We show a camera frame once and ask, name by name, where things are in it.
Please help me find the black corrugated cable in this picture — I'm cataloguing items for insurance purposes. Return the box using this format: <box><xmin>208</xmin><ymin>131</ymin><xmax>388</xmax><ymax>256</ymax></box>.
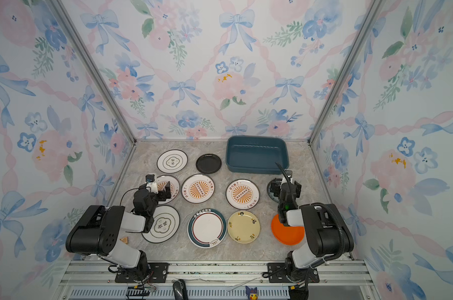
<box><xmin>274</xmin><ymin>162</ymin><xmax>347</xmax><ymax>263</ymax></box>

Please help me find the white plate green rim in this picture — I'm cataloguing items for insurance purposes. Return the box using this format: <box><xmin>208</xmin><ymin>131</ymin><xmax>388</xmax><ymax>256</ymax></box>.
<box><xmin>187</xmin><ymin>208</ymin><xmax>227</xmax><ymax>249</ymax></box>

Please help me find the small blue toy figure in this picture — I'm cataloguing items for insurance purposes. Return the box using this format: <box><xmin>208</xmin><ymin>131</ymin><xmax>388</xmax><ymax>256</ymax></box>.
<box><xmin>245</xmin><ymin>286</ymin><xmax>259</xmax><ymax>300</ymax></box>

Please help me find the white plate flower outline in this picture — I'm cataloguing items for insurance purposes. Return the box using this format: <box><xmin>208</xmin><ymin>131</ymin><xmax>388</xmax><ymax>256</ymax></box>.
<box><xmin>142</xmin><ymin>206</ymin><xmax>180</xmax><ymax>244</ymax></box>
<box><xmin>156</xmin><ymin>149</ymin><xmax>189</xmax><ymax>174</ymax></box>

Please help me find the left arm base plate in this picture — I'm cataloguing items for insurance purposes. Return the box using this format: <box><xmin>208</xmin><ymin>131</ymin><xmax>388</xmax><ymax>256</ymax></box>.
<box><xmin>115</xmin><ymin>262</ymin><xmax>170</xmax><ymax>284</ymax></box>

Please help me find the cream yellow plate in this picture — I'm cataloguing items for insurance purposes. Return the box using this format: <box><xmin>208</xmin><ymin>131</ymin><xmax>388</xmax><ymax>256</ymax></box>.
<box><xmin>228</xmin><ymin>211</ymin><xmax>261</xmax><ymax>245</ymax></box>

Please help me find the aluminium rail frame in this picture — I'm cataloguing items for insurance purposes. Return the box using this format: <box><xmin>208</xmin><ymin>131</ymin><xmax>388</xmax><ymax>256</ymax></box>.
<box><xmin>52</xmin><ymin>259</ymin><xmax>380</xmax><ymax>300</ymax></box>

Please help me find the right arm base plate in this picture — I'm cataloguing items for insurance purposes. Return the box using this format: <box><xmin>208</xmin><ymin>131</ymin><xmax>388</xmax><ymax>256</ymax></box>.
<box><xmin>261</xmin><ymin>262</ymin><xmax>320</xmax><ymax>285</ymax></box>

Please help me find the black plate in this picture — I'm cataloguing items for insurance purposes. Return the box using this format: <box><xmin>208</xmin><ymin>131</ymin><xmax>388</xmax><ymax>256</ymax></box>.
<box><xmin>195</xmin><ymin>154</ymin><xmax>222</xmax><ymax>175</ymax></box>

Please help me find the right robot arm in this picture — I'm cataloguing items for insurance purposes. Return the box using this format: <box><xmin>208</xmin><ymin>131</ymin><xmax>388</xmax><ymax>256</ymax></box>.
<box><xmin>271</xmin><ymin>179</ymin><xmax>354</xmax><ymax>282</ymax></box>

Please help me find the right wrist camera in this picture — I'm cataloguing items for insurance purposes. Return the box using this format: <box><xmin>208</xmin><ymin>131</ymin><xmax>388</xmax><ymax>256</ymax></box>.
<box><xmin>281</xmin><ymin>170</ymin><xmax>294</xmax><ymax>184</ymax></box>

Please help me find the sunburst plate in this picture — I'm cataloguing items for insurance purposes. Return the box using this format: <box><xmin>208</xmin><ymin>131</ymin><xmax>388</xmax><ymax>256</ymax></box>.
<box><xmin>225</xmin><ymin>179</ymin><xmax>260</xmax><ymax>210</ymax></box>
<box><xmin>156</xmin><ymin>175</ymin><xmax>180</xmax><ymax>205</ymax></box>
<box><xmin>180</xmin><ymin>174</ymin><xmax>215</xmax><ymax>205</ymax></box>

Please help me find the blue patterned green plate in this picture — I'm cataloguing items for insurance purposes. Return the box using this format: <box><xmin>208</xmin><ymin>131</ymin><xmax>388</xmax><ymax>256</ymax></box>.
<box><xmin>266</xmin><ymin>178</ymin><xmax>282</xmax><ymax>203</ymax></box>

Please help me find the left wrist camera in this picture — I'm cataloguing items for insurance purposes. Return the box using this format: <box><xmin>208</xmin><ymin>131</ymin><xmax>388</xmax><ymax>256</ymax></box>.
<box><xmin>145</xmin><ymin>174</ymin><xmax>159</xmax><ymax>194</ymax></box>

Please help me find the teal plastic bin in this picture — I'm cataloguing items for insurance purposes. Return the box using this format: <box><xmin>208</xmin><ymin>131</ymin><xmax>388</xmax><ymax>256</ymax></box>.
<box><xmin>225</xmin><ymin>136</ymin><xmax>290</xmax><ymax>175</ymax></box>

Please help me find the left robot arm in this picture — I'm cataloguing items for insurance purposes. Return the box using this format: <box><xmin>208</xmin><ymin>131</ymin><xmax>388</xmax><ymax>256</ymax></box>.
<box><xmin>65</xmin><ymin>182</ymin><xmax>172</xmax><ymax>279</ymax></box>

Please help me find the orange triangular scrap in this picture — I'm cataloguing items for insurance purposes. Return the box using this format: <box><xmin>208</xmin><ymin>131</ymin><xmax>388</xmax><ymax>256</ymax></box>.
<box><xmin>120</xmin><ymin>237</ymin><xmax>129</xmax><ymax>245</ymax></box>

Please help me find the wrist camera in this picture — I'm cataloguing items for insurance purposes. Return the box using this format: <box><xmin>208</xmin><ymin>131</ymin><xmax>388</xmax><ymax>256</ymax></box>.
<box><xmin>281</xmin><ymin>170</ymin><xmax>294</xmax><ymax>184</ymax></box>
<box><xmin>145</xmin><ymin>174</ymin><xmax>159</xmax><ymax>194</ymax></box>

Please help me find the orange plate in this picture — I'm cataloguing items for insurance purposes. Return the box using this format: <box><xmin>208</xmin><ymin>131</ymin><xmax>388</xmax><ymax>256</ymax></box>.
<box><xmin>271</xmin><ymin>214</ymin><xmax>305</xmax><ymax>246</ymax></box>

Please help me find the white plate flower outline far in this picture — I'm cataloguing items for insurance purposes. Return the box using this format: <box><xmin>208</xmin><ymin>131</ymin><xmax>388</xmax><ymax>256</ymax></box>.
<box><xmin>156</xmin><ymin>149</ymin><xmax>189</xmax><ymax>174</ymax></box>

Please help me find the white plate flower outline near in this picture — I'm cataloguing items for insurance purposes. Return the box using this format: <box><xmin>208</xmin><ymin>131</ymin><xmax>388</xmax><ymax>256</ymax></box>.
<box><xmin>142</xmin><ymin>206</ymin><xmax>180</xmax><ymax>244</ymax></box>

